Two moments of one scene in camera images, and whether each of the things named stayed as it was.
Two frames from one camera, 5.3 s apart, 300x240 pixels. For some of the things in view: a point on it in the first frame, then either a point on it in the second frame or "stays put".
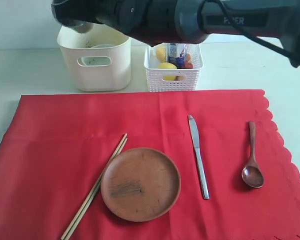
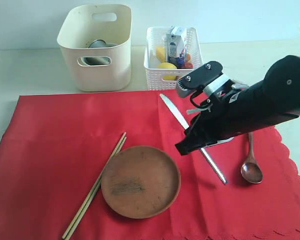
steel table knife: [195, 135] → [184, 122]
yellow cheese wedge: [161, 53] stays put
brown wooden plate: [140, 184] stays put
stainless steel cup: [82, 26] → [100, 43]
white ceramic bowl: [96, 61] stays put
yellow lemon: [167, 65] stays put
